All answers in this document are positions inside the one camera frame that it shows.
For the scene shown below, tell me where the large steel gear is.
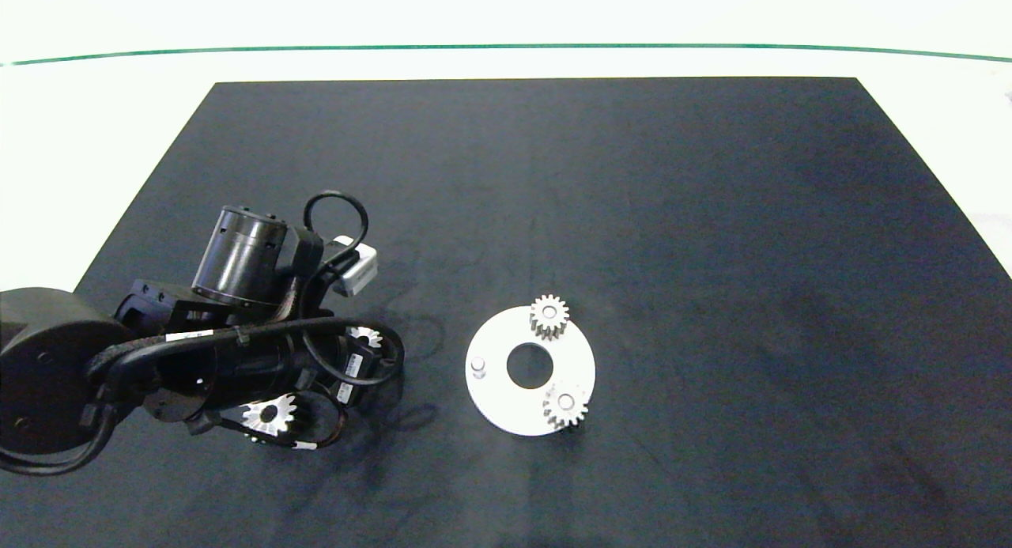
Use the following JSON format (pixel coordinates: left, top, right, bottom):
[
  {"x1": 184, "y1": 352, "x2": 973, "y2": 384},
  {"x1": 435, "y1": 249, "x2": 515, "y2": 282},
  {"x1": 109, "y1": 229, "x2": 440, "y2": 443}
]
[{"x1": 240, "y1": 395, "x2": 297, "y2": 440}]

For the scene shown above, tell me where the round white pin plate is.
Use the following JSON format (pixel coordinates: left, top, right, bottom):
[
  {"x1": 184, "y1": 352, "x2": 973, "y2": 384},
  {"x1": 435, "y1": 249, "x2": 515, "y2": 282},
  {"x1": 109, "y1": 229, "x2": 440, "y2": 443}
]
[{"x1": 465, "y1": 305, "x2": 597, "y2": 437}]

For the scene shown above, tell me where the dark table mat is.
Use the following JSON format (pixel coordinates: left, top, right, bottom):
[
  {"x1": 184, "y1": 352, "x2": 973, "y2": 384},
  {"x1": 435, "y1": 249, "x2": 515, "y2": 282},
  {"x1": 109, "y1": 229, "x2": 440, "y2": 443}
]
[{"x1": 0, "y1": 77, "x2": 1012, "y2": 548}]

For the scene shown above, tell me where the silver boxy wrist camera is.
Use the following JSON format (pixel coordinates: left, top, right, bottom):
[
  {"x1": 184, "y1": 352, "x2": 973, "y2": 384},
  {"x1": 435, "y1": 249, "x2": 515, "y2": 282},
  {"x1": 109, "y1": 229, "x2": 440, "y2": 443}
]
[{"x1": 328, "y1": 236, "x2": 380, "y2": 298}]

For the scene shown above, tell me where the long black cable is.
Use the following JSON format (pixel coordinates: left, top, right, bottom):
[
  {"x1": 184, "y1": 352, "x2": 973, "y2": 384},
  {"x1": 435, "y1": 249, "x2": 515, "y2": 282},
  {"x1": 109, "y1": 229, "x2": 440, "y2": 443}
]
[{"x1": 85, "y1": 317, "x2": 406, "y2": 388}]

